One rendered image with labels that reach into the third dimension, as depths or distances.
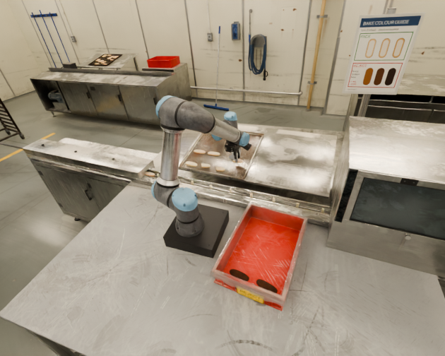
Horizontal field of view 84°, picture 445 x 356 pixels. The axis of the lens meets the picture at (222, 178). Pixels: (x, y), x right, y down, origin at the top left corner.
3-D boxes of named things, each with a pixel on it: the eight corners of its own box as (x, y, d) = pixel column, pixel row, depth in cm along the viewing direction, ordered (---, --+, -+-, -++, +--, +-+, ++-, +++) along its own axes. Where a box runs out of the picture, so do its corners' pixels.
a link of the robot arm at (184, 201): (187, 226, 118) (184, 207, 110) (169, 213, 125) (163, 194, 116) (204, 211, 125) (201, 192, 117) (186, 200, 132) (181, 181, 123)
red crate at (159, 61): (147, 67, 459) (146, 60, 451) (157, 63, 485) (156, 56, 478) (171, 68, 444) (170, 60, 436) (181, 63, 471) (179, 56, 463)
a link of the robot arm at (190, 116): (202, 103, 95) (253, 131, 137) (182, 97, 100) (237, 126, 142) (192, 132, 96) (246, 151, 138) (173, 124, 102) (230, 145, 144)
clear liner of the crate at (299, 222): (210, 283, 112) (208, 271, 106) (248, 212, 146) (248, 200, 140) (283, 315, 99) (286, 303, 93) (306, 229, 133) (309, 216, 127)
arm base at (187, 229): (199, 239, 124) (197, 227, 118) (171, 234, 127) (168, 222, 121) (207, 217, 135) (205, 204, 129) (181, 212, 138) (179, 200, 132)
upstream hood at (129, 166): (26, 155, 218) (21, 147, 213) (44, 145, 231) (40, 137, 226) (140, 181, 175) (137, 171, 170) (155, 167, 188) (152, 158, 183)
